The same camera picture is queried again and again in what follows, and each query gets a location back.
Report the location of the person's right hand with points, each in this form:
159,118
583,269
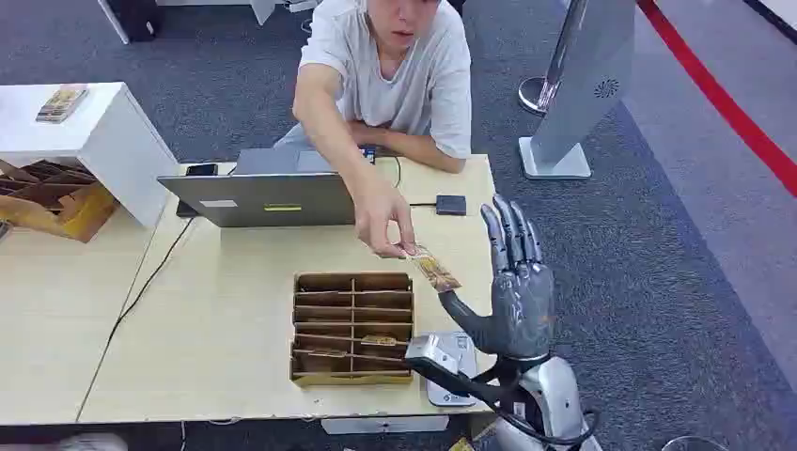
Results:
383,218

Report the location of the clear glass rim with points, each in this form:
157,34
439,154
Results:
694,443

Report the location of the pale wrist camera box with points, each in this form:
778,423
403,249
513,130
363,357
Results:
429,355

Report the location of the yellow card in slot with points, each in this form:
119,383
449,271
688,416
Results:
378,341

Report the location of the person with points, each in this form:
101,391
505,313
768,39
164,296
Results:
398,81

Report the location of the stack of cards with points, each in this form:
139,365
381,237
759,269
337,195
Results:
62,102

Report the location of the brown card in slot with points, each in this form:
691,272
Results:
327,353

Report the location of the patterned yellow card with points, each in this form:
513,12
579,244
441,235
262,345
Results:
436,271

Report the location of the black case with white leg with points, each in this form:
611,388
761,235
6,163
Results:
134,18

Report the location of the grey laptop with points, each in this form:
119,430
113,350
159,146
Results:
268,199

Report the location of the grey kiosk stand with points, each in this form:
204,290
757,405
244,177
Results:
585,81

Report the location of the white cabinet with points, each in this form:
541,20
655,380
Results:
118,149

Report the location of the small black hub box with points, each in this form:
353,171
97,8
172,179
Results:
451,205

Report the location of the black phone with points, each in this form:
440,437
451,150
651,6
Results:
202,170

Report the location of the white bar under desk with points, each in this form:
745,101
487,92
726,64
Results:
383,425

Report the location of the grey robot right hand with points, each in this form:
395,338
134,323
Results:
520,305

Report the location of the wooden divided card box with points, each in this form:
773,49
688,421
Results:
348,299

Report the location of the white flat device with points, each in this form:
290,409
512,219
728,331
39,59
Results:
457,351

